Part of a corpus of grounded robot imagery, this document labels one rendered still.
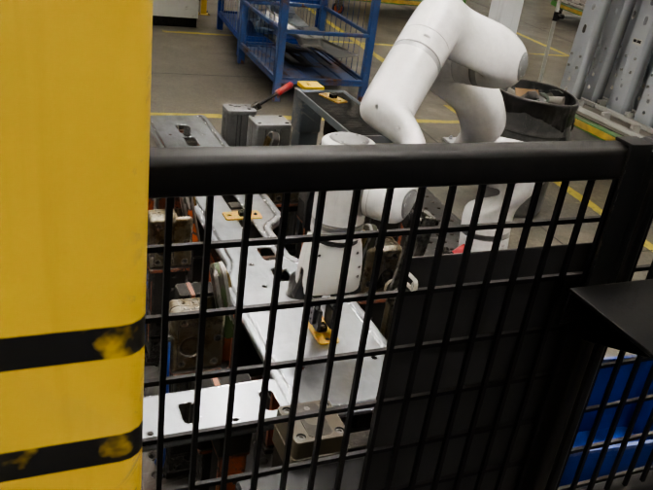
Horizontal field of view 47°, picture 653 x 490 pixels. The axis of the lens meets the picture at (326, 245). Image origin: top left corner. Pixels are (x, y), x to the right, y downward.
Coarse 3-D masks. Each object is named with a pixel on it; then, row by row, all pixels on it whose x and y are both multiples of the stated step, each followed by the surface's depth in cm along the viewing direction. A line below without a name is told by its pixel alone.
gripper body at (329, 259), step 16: (304, 256) 121; (320, 256) 120; (336, 256) 120; (352, 256) 122; (304, 272) 121; (320, 272) 121; (336, 272) 122; (352, 272) 123; (304, 288) 122; (320, 288) 123; (336, 288) 124; (352, 288) 125
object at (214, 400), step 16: (240, 384) 114; (256, 384) 115; (272, 384) 115; (144, 400) 108; (176, 400) 109; (192, 400) 110; (208, 400) 110; (224, 400) 110; (240, 400) 111; (256, 400) 111; (144, 416) 105; (176, 416) 106; (208, 416) 107; (224, 416) 107; (240, 416) 108; (256, 416) 108; (272, 416) 109; (144, 432) 102; (176, 432) 103; (240, 432) 106; (256, 432) 107; (144, 448) 101
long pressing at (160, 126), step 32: (160, 128) 211; (192, 128) 215; (224, 224) 163; (256, 224) 165; (224, 256) 150; (256, 256) 151; (288, 256) 152; (256, 288) 140; (256, 320) 130; (288, 320) 132; (352, 320) 134; (288, 352) 123; (320, 352) 124; (288, 384) 116; (320, 384) 117
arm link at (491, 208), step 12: (504, 192) 174; (516, 192) 171; (528, 192) 171; (468, 204) 184; (492, 204) 177; (516, 204) 175; (468, 216) 181; (480, 216) 179; (492, 216) 177; (504, 228) 180; (492, 240) 180
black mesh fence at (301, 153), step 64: (192, 192) 45; (256, 192) 47; (320, 192) 50; (448, 192) 54; (512, 192) 56; (640, 192) 60; (448, 320) 60; (384, 384) 60; (576, 384) 68; (192, 448) 56; (256, 448) 58; (384, 448) 65; (512, 448) 71; (576, 448) 76; (640, 448) 80
